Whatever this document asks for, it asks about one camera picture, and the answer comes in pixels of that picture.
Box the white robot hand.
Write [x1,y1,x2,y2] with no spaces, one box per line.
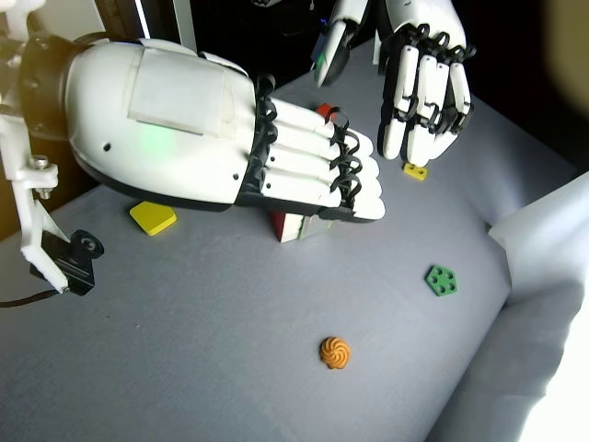
[314,0,479,167]
[63,38,387,226]

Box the multicoloured puzzle cube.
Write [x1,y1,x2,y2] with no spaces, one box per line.
[268,209,335,244]

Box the yellow square flat block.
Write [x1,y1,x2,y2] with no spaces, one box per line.
[129,201,178,237]

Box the yellow two-hole block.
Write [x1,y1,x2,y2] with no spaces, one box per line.
[403,161,428,182]

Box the white fabric sheet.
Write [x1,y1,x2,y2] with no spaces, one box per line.
[487,169,589,442]

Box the green pentagon block with holes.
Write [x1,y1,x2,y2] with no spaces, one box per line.
[423,264,459,298]

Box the grey table cloth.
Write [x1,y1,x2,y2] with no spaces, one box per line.
[0,36,579,442]

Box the orange swirl toy cookie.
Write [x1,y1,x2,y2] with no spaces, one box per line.
[318,336,353,371]

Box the white frame post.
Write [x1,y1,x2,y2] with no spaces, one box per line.
[133,0,199,54]

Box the black camera cable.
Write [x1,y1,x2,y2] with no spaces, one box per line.
[0,288,64,308]

